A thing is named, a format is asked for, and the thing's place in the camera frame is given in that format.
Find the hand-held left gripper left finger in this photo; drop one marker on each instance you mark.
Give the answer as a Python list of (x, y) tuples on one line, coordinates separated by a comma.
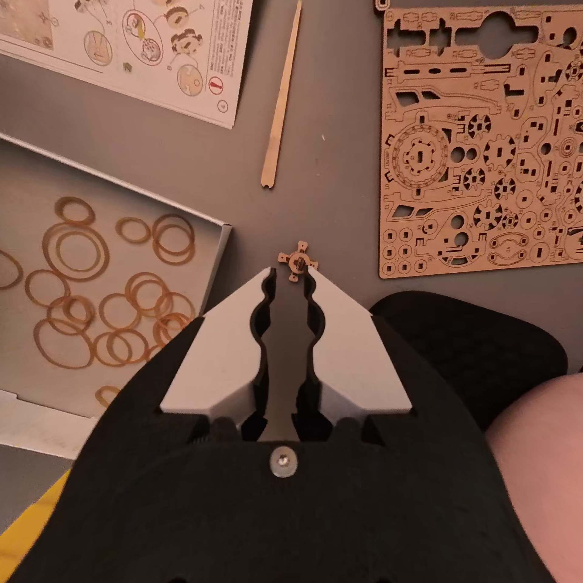
[(214, 360)]

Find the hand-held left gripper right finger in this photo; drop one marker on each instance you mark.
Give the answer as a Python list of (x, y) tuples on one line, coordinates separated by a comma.
[(355, 360)]

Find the small wooden cross gear part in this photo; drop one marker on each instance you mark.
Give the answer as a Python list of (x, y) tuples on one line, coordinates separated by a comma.
[(302, 248)]

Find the wooden parts sheet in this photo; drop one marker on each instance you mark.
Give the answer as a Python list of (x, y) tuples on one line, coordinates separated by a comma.
[(381, 3), (460, 86)]

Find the pile of tan rubber bands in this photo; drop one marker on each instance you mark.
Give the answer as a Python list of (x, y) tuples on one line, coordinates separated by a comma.
[(173, 321)]

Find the black chair cushion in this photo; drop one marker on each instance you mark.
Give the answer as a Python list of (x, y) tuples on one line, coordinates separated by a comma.
[(455, 346)]

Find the person's leg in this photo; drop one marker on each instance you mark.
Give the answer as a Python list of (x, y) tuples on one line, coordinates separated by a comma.
[(546, 455)]

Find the thin wooden stick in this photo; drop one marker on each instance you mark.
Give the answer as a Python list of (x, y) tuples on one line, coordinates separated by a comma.
[(278, 127)]

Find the white cardboard box tray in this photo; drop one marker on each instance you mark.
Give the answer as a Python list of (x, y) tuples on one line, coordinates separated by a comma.
[(27, 205)]

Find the yellow panel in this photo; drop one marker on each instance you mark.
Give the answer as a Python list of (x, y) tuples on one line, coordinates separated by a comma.
[(27, 519)]

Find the white instruction booklet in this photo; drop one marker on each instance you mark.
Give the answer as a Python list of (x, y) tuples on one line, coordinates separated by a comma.
[(114, 68)]

